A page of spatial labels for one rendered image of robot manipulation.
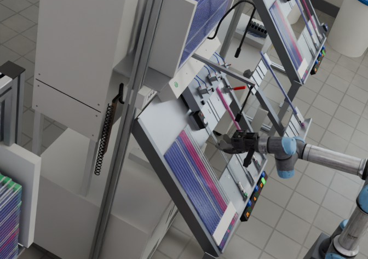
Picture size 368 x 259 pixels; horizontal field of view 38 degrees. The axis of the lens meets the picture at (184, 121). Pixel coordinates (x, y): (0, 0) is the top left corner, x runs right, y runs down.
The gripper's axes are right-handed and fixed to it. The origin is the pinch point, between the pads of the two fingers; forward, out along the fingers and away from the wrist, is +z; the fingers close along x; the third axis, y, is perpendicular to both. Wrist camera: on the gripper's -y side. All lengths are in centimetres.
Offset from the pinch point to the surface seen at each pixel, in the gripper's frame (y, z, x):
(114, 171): 15, 27, 41
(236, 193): -23.7, -5.3, 3.9
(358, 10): -59, -10, -294
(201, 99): 25.9, 1.6, 2.2
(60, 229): -28, 78, 38
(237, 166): -16.4, -3.4, -6.5
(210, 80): 28.6, 1.7, -9.8
